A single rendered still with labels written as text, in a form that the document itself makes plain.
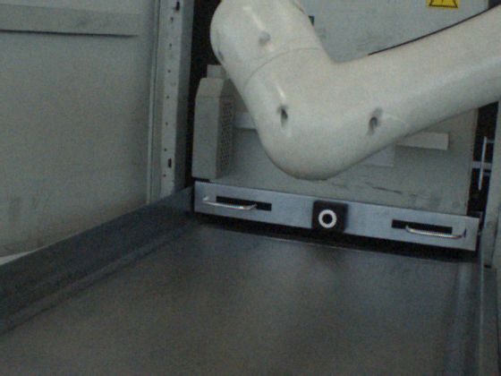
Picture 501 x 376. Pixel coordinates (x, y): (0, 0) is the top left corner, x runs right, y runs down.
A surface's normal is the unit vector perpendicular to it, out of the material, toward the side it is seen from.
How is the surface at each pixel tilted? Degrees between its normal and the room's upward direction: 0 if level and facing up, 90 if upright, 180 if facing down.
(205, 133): 90
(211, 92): 61
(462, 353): 0
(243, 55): 85
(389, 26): 90
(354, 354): 0
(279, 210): 90
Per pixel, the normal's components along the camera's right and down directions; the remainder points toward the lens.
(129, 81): 0.78, 0.17
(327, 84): 0.00, -0.62
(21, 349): 0.06, -0.98
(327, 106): 0.15, -0.21
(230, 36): -0.67, 0.07
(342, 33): -0.33, 0.16
